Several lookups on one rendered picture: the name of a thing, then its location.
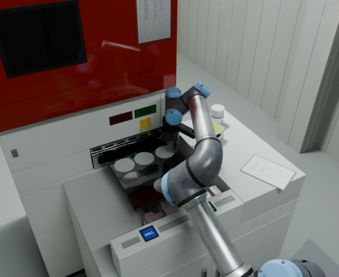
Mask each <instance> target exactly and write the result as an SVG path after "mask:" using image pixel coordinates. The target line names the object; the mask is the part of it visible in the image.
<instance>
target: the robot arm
mask: <svg viewBox="0 0 339 277"><path fill-rule="evenodd" d="M210 94H211V92H210V90H209V88H208V87H207V86H206V85H205V84H204V83H203V82H201V81H199V82H198V83H196V84H195V85H193V86H192V87H191V88H190V89H189V90H187V91H186V92H185V93H183V94H182V92H181V90H180V89H179V88H177V87H169V88H167V89H166V90H165V116H163V118H162V128H161V141H167V144H168V145H166V148H167V149H170V150H172V151H174V153H177V151H178V141H179V132H181V133H183V134H185V135H187V136H188V137H190V138H192V139H196V144H195V152H194V154H193V155H192V156H190V157H189V158H188V159H186V160H185V161H183V162H181V164H179V165H177V166H176V167H174V168H173V169H171V170H169V172H167V173H166V174H165V175H164V176H163V177H162V180H161V189H162V193H163V195H164V197H165V199H166V200H167V201H168V202H169V203H170V204H171V205H173V206H178V208H179V209H180V210H184V211H185V212H186V214H187V215H188V217H189V219H190V221H191V223H192V224H193V226H194V228H195V229H196V231H197V233H198V235H199V237H200V238H201V240H202V242H203V244H204V246H205V248H206V249H207V251H208V253H209V255H210V257H211V258H212V260H213V262H214V264H215V266H216V267H217V269H218V271H219V272H220V274H221V277H326V275H325V273H324V272H323V270H322V269H321V268H320V267H319V266H318V265H317V264H316V263H314V262H312V261H310V260H307V259H301V258H300V259H294V260H292V261H288V260H285V259H273V260H270V261H268V262H266V263H265V264H264V265H263V266H262V267H261V268H260V269H259V270H257V271H254V270H253V269H252V267H251V265H249V264H245V263H244V262H243V261H242V259H241V257H240V255H239V254H238V252H237V250H236V248H235V247H234V245H233V243H232V241H231V240H230V238H229V237H228V235H227V233H226V231H225V230H224V228H223V226H222V224H221V223H220V221H219V219H218V217H217V216H216V214H215V212H214V210H213V209H212V207H211V206H210V204H209V202H208V200H207V194H208V192H207V190H206V187H207V186H209V185H210V184H211V183H213V182H214V181H215V180H216V178H217V177H218V175H219V173H220V170H221V167H222V162H223V148H222V144H221V141H220V140H219V139H218V138H217V137H216V133H215V129H214V126H213V123H212V119H211V115H210V112H209V108H208V105H207V101H206V98H208V97H209V95H210ZM189 111H190V115H191V119H192V124H193V129H192V128H190V127H189V126H187V125H185V124H183V123H181V121H182V119H183V116H184V115H185V114H186V113H188V112H189Z"/></svg>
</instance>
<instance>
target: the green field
mask: <svg viewBox="0 0 339 277"><path fill-rule="evenodd" d="M154 112H156V106H152V107H147V108H144V109H140V110H136V111H135V116H136V118H137V117H140V116H143V115H147V114H151V113H154Z"/></svg>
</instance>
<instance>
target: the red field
mask: <svg viewBox="0 0 339 277"><path fill-rule="evenodd" d="M129 119H132V113H131V112H130V113H126V114H122V115H118V116H116V117H112V118H110V121H111V125H112V124H116V123H120V122H122V121H126V120H129Z"/></svg>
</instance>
